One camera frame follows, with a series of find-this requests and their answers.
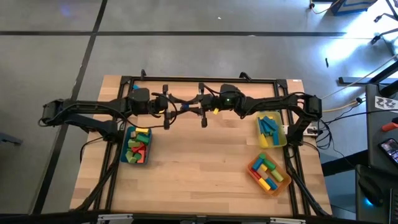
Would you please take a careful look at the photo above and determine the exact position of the black stand base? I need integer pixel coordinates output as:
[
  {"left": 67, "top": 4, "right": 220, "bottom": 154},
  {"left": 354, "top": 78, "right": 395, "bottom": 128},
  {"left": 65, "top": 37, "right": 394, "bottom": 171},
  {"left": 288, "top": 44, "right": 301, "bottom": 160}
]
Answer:
[{"left": 338, "top": 60, "right": 398, "bottom": 97}]

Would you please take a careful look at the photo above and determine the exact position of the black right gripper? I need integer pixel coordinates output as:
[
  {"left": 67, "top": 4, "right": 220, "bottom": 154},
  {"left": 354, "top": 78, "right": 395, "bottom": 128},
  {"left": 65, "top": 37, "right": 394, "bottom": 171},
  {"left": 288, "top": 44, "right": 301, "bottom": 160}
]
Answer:
[{"left": 186, "top": 82, "right": 220, "bottom": 128}]

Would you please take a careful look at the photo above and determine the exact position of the blue plastic bin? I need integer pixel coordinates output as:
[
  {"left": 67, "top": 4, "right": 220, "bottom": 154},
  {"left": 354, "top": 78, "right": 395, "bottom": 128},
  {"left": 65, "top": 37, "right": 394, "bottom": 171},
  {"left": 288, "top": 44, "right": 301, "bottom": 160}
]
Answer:
[{"left": 119, "top": 125, "right": 153, "bottom": 166}]

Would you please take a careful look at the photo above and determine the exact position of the light green wooden cylinder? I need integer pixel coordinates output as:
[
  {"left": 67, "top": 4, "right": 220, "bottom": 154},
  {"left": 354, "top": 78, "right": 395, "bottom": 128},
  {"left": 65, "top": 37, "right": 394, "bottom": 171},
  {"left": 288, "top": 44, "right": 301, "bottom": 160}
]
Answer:
[{"left": 270, "top": 169, "right": 284, "bottom": 183}]

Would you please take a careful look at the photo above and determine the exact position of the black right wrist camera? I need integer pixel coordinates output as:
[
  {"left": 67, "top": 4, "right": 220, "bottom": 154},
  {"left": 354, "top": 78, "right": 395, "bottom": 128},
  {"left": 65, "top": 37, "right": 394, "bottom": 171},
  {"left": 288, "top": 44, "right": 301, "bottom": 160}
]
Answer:
[{"left": 219, "top": 83, "right": 243, "bottom": 110}]

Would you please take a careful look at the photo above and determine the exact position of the yellow plastic bin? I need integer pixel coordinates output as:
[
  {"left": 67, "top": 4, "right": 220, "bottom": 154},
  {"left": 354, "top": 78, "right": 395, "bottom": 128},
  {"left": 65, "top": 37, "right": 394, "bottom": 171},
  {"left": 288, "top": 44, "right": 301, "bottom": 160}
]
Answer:
[{"left": 256, "top": 111, "right": 289, "bottom": 149}]

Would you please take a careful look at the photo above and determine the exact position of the black side desk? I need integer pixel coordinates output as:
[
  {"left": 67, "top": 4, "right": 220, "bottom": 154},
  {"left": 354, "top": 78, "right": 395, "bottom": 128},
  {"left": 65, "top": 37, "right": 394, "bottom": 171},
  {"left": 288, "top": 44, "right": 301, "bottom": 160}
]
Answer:
[{"left": 355, "top": 83, "right": 398, "bottom": 224}]

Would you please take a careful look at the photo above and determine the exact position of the white printed sticker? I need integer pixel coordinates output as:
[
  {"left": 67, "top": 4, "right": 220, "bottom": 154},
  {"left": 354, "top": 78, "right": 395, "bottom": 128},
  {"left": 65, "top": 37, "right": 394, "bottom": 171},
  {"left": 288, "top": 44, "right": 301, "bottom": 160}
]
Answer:
[{"left": 374, "top": 95, "right": 398, "bottom": 110}]

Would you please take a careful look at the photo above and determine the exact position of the black computer mouse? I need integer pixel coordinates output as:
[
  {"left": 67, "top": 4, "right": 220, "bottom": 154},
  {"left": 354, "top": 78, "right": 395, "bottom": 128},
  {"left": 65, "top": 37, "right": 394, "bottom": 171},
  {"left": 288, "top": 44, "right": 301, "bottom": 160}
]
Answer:
[{"left": 358, "top": 176, "right": 386, "bottom": 207}]

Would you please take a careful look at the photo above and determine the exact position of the black cable bundle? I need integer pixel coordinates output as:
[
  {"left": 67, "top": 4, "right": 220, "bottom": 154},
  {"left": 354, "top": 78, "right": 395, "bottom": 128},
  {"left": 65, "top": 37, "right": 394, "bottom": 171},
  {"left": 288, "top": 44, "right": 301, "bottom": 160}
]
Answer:
[
  {"left": 74, "top": 144, "right": 123, "bottom": 212},
  {"left": 287, "top": 147, "right": 330, "bottom": 217}
]

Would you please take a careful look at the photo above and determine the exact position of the yellow floor cable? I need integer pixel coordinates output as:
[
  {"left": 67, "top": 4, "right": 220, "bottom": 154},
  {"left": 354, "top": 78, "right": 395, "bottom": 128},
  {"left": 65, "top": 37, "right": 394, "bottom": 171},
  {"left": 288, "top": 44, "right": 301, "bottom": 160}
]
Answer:
[{"left": 322, "top": 100, "right": 358, "bottom": 113}]

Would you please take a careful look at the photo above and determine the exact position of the blue wooden cylinder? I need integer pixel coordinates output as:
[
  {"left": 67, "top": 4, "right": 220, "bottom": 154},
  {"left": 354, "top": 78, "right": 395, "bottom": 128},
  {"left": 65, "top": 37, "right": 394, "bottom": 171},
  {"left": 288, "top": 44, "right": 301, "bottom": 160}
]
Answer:
[{"left": 266, "top": 177, "right": 279, "bottom": 191}]

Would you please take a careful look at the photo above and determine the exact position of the silver metal bracket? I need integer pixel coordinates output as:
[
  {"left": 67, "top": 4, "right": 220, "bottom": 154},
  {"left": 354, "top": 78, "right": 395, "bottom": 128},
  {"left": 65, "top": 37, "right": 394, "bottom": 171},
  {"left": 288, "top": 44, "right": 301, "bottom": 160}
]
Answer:
[
  {"left": 269, "top": 217, "right": 307, "bottom": 224},
  {"left": 98, "top": 213, "right": 133, "bottom": 223}
]

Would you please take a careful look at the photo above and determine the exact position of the dark grey floor object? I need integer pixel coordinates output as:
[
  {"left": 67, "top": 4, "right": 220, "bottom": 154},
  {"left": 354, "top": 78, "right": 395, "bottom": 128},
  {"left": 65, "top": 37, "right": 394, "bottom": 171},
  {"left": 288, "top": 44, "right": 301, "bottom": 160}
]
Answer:
[{"left": 0, "top": 132, "right": 23, "bottom": 146}]

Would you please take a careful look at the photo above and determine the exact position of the smartphone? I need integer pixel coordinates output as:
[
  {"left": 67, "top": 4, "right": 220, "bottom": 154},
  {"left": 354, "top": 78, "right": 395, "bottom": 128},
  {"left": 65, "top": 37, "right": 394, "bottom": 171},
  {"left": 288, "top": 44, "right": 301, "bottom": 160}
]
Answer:
[{"left": 377, "top": 138, "right": 398, "bottom": 166}]

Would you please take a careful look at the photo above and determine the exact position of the red handle object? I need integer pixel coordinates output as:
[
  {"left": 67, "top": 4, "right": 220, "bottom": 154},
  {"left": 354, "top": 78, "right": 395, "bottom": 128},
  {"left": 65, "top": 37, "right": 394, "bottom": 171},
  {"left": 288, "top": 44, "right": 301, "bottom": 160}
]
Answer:
[{"left": 381, "top": 121, "right": 398, "bottom": 132}]

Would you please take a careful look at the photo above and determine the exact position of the orange plastic bin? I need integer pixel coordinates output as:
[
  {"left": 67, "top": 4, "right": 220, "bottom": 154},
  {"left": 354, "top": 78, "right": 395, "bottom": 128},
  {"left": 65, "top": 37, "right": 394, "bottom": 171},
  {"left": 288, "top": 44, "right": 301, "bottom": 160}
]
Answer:
[{"left": 247, "top": 152, "right": 292, "bottom": 198}]

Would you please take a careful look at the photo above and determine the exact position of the black looped cable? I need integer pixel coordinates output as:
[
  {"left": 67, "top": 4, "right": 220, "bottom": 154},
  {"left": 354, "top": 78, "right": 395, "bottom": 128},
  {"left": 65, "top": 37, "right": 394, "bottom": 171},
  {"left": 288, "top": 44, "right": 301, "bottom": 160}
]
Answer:
[
  {"left": 151, "top": 91, "right": 178, "bottom": 129},
  {"left": 203, "top": 84, "right": 222, "bottom": 96}
]

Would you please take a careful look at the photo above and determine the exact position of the black aluminium table frame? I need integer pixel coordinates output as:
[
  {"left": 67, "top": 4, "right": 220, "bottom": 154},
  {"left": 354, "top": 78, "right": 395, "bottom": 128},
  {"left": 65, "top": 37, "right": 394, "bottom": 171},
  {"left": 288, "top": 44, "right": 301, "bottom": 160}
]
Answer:
[{"left": 91, "top": 74, "right": 312, "bottom": 218}]

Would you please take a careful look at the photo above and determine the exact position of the blue box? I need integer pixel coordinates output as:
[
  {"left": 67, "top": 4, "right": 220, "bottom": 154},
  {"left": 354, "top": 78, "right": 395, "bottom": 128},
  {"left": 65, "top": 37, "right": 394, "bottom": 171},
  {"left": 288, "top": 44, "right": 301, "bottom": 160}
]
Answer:
[{"left": 329, "top": 0, "right": 379, "bottom": 16}]

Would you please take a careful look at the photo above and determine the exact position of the small yellow wooden block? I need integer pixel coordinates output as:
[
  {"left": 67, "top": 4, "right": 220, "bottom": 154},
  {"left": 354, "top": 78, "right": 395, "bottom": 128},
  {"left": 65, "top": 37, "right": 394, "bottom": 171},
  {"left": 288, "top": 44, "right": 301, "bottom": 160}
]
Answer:
[{"left": 257, "top": 133, "right": 269, "bottom": 148}]

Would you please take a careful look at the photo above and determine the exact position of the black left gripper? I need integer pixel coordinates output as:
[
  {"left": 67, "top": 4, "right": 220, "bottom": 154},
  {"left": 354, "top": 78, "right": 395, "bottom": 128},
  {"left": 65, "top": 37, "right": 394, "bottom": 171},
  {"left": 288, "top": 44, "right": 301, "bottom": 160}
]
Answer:
[{"left": 150, "top": 83, "right": 187, "bottom": 131}]

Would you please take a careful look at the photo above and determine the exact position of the black chair base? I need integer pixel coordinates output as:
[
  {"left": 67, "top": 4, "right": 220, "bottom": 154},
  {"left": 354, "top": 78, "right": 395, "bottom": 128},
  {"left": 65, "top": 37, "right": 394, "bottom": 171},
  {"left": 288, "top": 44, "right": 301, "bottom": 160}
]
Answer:
[{"left": 369, "top": 0, "right": 398, "bottom": 58}]

